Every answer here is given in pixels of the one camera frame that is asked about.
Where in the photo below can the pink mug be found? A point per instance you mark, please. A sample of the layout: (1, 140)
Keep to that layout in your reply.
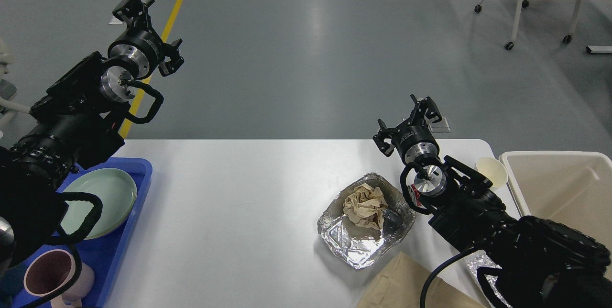
(53, 269)

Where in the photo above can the aluminium foil tray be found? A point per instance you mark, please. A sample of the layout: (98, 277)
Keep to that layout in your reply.
(361, 247)

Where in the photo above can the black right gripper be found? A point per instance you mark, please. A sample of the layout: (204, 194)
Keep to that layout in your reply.
(415, 141)

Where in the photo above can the mint green plate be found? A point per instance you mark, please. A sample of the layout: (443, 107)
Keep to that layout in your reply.
(117, 191)

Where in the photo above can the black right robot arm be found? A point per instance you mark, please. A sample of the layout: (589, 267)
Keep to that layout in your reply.
(540, 263)

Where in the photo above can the brown paper bag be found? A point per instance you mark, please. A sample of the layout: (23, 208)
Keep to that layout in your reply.
(400, 283)

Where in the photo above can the crumpled brown paper ball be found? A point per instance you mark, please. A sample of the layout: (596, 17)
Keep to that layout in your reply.
(365, 207)

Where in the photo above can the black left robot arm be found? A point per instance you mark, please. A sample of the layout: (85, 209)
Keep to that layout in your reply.
(78, 127)

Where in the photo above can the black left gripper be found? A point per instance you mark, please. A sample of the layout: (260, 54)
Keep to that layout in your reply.
(140, 44)

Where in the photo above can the metal floor plate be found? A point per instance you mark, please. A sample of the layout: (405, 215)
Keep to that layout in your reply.
(441, 126)

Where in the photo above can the white floor marker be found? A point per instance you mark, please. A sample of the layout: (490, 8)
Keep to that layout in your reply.
(115, 21)

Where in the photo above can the white chair left background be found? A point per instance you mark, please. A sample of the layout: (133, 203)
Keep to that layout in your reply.
(8, 90)

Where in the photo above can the beige plastic bin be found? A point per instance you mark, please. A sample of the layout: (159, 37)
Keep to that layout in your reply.
(570, 187)

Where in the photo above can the white bar on floor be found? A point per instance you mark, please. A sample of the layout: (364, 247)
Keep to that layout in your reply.
(599, 49)

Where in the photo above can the cream paper cup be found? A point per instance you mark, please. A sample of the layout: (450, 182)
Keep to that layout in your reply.
(494, 171)

